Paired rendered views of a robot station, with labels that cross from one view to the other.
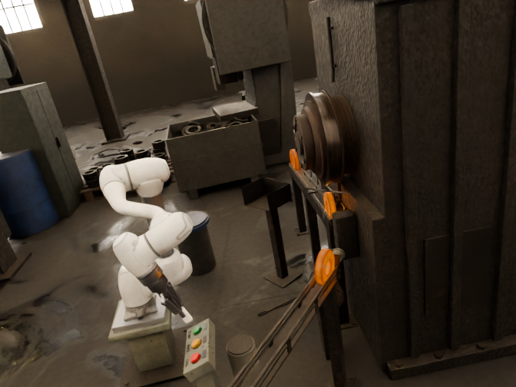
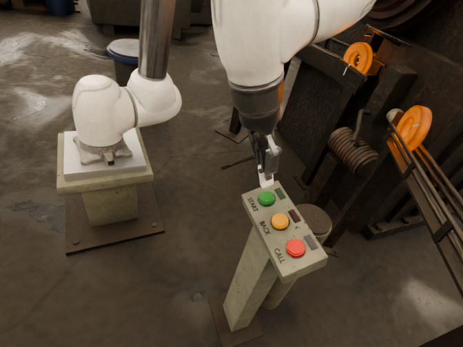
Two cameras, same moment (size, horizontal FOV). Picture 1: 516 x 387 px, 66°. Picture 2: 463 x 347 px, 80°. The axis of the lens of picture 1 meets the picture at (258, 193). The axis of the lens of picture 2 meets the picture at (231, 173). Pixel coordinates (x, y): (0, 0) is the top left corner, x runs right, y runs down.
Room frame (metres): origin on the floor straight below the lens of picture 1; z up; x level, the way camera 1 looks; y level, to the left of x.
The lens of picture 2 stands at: (0.91, 0.67, 1.10)
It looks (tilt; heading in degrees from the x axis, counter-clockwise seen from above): 42 degrees down; 332
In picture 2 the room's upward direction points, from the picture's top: 13 degrees clockwise
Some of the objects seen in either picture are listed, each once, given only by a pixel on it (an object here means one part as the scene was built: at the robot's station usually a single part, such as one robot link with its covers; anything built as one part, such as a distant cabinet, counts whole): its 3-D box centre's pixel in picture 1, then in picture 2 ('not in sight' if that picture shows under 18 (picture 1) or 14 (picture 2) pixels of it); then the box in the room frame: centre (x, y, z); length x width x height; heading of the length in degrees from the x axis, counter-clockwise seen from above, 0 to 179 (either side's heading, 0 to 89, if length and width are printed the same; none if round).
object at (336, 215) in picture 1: (345, 234); (388, 96); (1.70, -0.39, 0.68); 0.11 x 0.08 x 0.24; 92
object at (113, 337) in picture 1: (143, 314); (104, 156); (1.84, 0.76, 0.33); 0.32 x 0.32 x 0.04; 4
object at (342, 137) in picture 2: (330, 319); (333, 184); (1.60, -0.24, 0.27); 0.22 x 0.13 x 0.53; 2
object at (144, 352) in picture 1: (151, 338); (109, 186); (1.84, 0.76, 0.16); 0.40 x 0.40 x 0.31; 4
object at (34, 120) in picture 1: (41, 152); not in sight; (4.74, 2.46, 0.75); 0.70 x 0.48 x 1.50; 2
